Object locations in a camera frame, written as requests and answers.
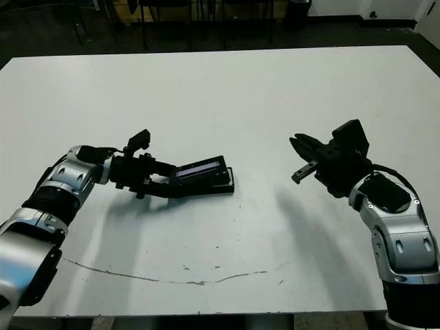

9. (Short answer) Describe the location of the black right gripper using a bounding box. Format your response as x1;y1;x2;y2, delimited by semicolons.
289;133;375;199

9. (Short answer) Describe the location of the black box lid with window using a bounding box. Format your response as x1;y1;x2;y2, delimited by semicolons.
173;155;230;188

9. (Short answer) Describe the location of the black waste bin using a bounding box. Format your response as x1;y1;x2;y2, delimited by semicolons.
286;0;314;31

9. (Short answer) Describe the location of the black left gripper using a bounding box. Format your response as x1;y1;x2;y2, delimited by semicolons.
109;153;187;201

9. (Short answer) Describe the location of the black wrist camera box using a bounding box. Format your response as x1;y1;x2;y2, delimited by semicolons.
122;129;153;157
331;118;371;158

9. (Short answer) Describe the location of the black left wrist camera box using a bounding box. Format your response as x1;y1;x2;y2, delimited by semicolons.
122;129;153;157

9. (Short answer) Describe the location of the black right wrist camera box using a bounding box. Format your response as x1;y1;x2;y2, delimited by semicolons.
331;118;371;158

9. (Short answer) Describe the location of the black box base white insert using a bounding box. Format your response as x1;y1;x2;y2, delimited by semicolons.
181;166;237;199

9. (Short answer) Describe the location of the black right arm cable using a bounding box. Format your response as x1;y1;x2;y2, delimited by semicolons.
368;164;419;201

